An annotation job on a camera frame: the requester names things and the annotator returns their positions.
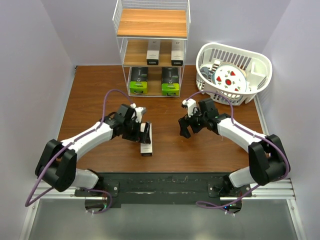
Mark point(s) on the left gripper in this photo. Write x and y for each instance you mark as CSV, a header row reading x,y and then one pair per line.
x,y
135,137

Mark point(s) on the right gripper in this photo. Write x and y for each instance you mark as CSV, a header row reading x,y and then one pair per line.
x,y
185,121

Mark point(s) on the small silver box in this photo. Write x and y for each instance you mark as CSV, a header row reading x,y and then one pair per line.
x,y
146,149

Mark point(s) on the black green razor box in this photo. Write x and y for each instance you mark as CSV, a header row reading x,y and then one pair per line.
x,y
170,81
138,83

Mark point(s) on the narrow silver razor box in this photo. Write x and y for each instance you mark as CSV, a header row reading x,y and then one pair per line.
x,y
177,52

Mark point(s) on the silver box with H logo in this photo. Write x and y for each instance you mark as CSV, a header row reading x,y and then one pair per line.
x,y
153,52

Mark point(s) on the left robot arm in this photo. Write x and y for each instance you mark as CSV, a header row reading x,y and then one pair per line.
x,y
58,163

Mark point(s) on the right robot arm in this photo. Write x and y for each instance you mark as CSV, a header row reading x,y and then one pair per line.
x,y
266,156

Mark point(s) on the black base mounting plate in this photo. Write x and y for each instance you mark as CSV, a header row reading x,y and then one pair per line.
x,y
207,189

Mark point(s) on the grey item in basket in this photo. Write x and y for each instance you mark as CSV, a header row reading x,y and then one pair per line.
x,y
206,73

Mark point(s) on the watermelon pattern plate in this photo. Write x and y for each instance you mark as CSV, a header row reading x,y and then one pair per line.
x,y
230,77

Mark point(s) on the white plastic dish basket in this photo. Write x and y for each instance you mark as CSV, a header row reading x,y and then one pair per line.
x,y
257,67

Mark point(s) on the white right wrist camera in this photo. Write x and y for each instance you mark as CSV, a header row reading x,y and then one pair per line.
x,y
191,106

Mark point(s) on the white wire wooden shelf rack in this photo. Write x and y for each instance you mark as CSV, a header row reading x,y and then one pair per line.
x,y
152,38

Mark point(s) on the aluminium frame rail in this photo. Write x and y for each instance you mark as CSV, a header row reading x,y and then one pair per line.
x,y
280,190

